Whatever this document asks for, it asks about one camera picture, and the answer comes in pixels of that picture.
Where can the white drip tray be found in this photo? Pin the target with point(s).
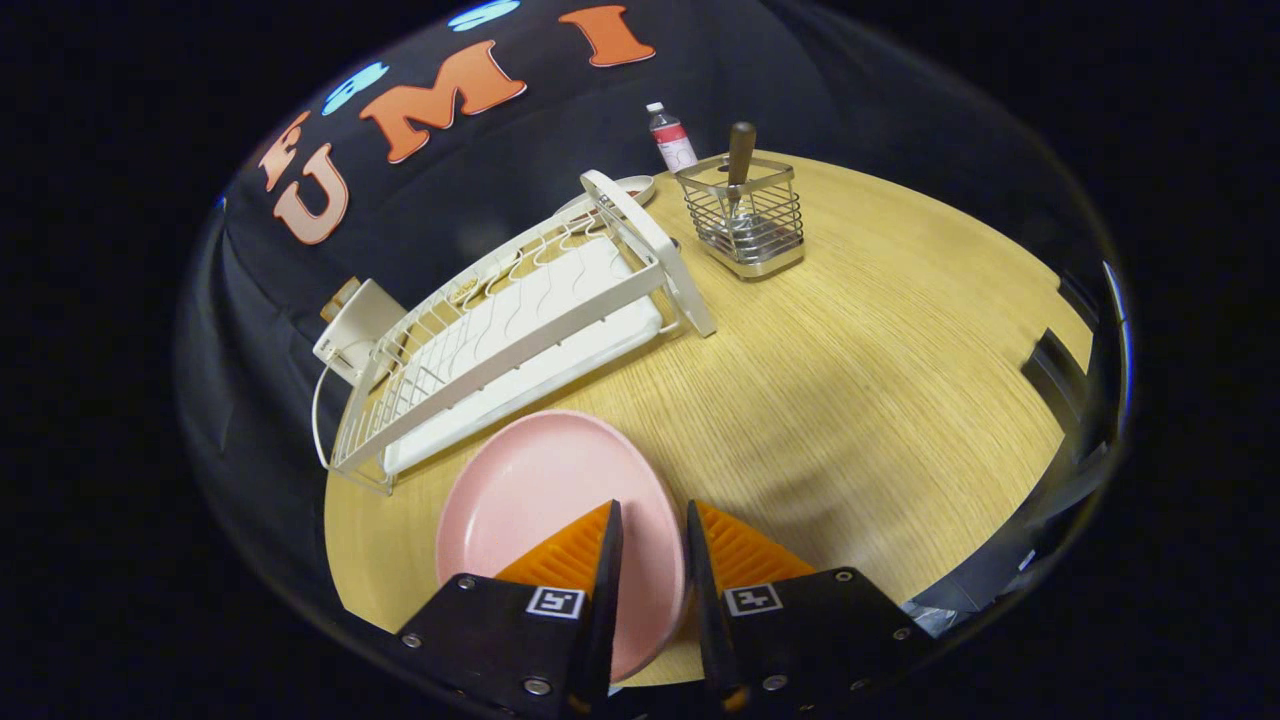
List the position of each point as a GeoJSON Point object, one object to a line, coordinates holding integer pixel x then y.
{"type": "Point", "coordinates": [540, 378]}

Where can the cream toaster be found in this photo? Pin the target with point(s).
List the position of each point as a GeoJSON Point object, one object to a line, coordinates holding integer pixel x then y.
{"type": "Point", "coordinates": [360, 320]}

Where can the black backdrop cloth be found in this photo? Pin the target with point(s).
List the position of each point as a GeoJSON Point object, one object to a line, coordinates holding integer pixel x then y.
{"type": "Point", "coordinates": [560, 140]}

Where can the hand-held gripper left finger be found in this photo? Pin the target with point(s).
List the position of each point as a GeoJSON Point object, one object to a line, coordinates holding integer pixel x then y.
{"type": "Point", "coordinates": [603, 600]}

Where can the pink plate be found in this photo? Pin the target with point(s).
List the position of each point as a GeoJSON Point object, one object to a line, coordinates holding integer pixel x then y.
{"type": "Point", "coordinates": [540, 480]}

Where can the toast bread slice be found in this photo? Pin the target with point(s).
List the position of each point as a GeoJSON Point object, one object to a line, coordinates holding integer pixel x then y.
{"type": "Point", "coordinates": [333, 305]}
{"type": "Point", "coordinates": [348, 290]}

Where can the white plate with meat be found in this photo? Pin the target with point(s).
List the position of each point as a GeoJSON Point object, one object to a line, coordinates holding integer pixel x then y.
{"type": "Point", "coordinates": [640, 186]}

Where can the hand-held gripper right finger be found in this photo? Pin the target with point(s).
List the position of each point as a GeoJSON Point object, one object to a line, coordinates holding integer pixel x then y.
{"type": "Point", "coordinates": [705, 610]}

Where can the clear bottle with red label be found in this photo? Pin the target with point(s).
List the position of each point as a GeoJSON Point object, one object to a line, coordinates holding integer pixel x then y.
{"type": "Point", "coordinates": [675, 140]}

